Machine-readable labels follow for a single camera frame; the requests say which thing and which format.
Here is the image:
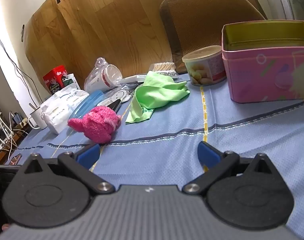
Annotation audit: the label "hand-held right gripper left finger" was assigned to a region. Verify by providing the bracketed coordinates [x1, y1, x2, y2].
[17, 144, 115, 194]

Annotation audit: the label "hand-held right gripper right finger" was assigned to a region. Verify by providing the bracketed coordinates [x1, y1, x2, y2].
[182, 141, 276, 195]

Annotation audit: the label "pink fuzzy sock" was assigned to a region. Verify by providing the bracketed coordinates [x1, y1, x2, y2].
[68, 106, 122, 144]

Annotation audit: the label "packaged small scissors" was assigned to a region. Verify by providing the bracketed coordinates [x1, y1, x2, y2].
[97, 90, 132, 112]

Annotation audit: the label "green cloth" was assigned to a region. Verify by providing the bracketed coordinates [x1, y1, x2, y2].
[125, 71, 190, 124]

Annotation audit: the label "pink tin box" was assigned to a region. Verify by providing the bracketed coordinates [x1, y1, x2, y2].
[221, 20, 304, 103]

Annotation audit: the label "bag of cotton swabs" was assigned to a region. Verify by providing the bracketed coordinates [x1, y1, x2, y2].
[149, 62, 179, 77]

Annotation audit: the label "blue tablecloth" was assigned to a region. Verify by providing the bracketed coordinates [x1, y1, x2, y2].
[7, 72, 304, 233]

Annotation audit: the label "white tissue pack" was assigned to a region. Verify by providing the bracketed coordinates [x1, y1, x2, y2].
[40, 89, 89, 135]

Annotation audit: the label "white enamel mug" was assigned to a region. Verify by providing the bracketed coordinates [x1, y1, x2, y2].
[28, 106, 48, 130]

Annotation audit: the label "green and white bottle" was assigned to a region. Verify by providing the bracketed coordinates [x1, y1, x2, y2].
[63, 73, 80, 90]

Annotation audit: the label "plastic-wrapped white cup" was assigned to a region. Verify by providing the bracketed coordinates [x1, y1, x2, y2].
[84, 57, 123, 93]

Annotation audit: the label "red carton box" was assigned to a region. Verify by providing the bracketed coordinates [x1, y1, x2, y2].
[43, 65, 69, 95]

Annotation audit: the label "round can with beige lid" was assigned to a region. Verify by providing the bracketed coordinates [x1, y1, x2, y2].
[182, 45, 227, 87]

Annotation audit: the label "wooden board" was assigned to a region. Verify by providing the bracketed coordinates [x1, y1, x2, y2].
[23, 0, 176, 98]

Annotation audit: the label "brown woven cushion mat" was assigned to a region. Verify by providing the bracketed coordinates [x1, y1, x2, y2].
[159, 0, 267, 74]

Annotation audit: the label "white cables bundle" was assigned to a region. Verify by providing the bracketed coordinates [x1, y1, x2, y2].
[0, 109, 25, 155]

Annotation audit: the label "black wall cable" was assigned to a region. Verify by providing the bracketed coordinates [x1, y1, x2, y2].
[0, 29, 46, 100]

